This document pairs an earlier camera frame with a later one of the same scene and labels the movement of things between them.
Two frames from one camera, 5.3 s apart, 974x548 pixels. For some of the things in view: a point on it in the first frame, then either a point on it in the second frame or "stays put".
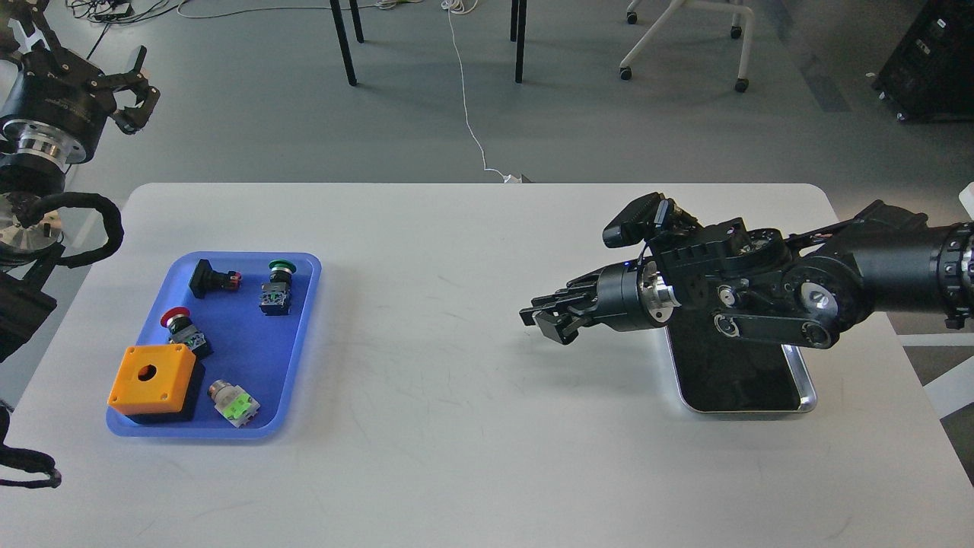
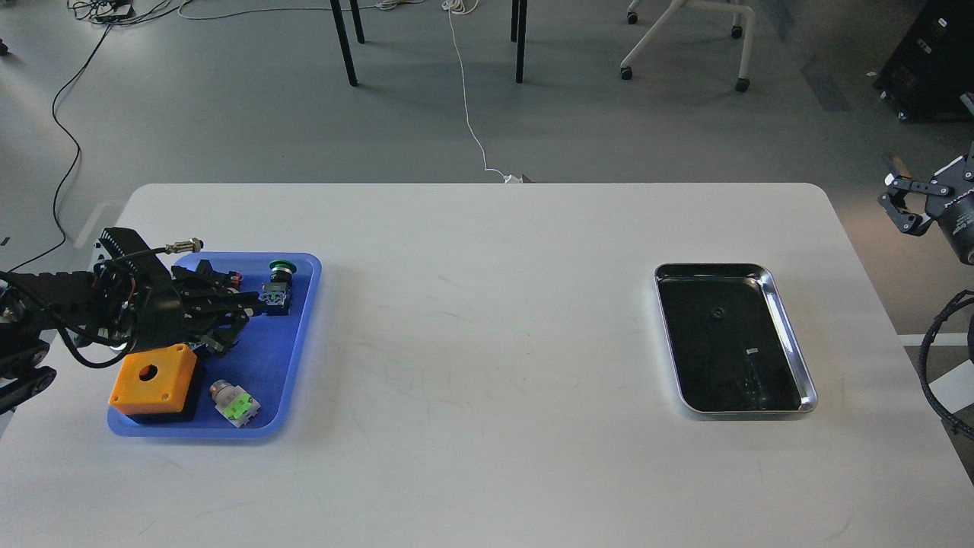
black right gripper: (618, 305) -> (896, 204)
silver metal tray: (721, 373) stays put
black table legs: (360, 37) stays put
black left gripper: (58, 90) -> (175, 313)
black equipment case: (929, 74) stays put
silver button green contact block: (233, 403) stays put
